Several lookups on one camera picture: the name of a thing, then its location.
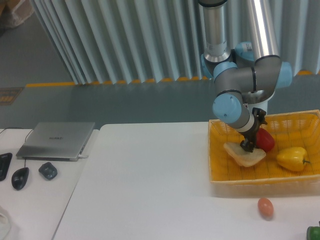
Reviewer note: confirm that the yellow woven basket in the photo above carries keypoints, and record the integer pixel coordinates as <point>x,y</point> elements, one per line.
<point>293,129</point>

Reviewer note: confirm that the green object at edge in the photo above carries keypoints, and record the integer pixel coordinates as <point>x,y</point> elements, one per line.
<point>313,233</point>

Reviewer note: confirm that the yellow bell pepper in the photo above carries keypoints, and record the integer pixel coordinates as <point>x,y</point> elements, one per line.
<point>293,158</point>

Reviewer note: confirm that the brown cardboard box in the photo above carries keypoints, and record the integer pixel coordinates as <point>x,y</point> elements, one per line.
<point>13,13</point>

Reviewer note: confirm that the black computer mouse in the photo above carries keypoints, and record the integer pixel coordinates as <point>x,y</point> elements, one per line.
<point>20,178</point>

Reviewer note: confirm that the brown egg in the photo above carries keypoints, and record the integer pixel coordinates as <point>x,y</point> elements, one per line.
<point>265,207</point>

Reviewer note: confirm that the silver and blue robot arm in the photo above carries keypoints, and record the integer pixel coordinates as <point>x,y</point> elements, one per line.
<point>266,72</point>

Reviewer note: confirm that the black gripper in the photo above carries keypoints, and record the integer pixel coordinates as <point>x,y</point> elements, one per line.
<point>256,119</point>

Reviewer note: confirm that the slice of white bread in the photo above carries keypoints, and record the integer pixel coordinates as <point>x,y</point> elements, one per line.
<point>244,158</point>

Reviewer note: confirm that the white folding screen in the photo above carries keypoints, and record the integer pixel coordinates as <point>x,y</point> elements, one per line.
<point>128,40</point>

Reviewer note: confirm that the red bell pepper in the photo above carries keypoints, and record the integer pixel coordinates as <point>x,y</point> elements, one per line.
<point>264,140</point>

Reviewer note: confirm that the dark grey small device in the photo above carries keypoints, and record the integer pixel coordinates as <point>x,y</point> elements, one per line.
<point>48,171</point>

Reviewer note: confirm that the silver laptop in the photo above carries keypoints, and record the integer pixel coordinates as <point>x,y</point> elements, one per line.
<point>58,141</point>

